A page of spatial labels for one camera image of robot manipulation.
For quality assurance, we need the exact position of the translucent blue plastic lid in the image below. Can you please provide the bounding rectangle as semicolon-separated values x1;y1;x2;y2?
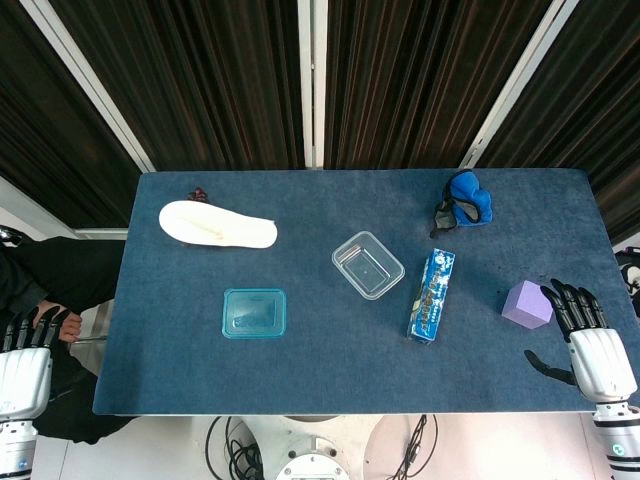
221;286;288;342

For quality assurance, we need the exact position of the purple foam cube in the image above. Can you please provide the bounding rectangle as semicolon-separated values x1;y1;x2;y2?
500;279;555;332

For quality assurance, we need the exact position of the white window frame post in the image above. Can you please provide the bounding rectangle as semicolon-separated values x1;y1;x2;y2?
18;0;157;174
458;0;582;169
296;0;329;170

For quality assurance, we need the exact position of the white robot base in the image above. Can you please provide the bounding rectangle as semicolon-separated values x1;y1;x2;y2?
239;414;382;480

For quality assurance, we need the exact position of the black and white patterned object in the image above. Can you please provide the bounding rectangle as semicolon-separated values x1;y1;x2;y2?
613;246;640;317

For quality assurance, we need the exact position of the white shoe insole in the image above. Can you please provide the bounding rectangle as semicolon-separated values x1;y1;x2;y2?
158;199;279;250

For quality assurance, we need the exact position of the clear plastic food container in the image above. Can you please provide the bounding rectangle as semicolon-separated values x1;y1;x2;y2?
331;230;406;302

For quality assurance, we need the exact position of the person in black trousers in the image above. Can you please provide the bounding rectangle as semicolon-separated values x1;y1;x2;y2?
0;234;127;446

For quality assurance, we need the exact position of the blue printed cardboard box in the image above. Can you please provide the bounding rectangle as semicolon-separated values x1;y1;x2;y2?
405;247;457;344

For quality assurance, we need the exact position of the dark brown curtain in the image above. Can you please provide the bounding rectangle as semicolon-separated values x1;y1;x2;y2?
0;0;640;246

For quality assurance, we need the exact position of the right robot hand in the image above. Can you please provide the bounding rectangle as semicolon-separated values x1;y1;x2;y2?
523;278;639;404

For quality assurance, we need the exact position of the black floor cable bundle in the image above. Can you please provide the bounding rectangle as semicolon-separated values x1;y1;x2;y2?
205;414;267;480

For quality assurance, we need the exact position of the thin black floor cable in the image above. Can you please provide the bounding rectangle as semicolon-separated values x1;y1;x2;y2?
383;413;441;480

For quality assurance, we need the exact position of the blue carpet table mat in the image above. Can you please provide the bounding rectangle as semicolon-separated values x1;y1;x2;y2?
92;167;640;417

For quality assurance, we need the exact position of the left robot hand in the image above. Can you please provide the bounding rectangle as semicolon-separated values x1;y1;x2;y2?
0;304;72;422

